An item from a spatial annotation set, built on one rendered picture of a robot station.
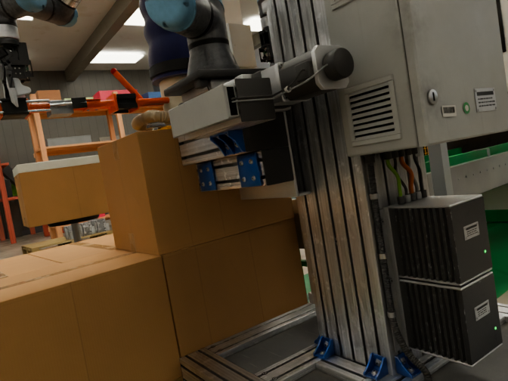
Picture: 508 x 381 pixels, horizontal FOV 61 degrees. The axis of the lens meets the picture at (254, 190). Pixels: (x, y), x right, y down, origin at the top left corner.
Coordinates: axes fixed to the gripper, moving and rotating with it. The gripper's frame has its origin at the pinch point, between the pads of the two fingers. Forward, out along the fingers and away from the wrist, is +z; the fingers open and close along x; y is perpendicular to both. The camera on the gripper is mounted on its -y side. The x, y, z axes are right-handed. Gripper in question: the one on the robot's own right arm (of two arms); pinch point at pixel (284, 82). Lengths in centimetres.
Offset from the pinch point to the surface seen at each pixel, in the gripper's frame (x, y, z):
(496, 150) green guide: -9, -189, 46
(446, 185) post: 24, -62, 52
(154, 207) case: -6, 59, 38
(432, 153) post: 20, -62, 37
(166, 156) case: -6, 51, 22
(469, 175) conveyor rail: 4, -124, 55
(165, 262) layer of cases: -5, 59, 56
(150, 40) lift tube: -26, 40, -23
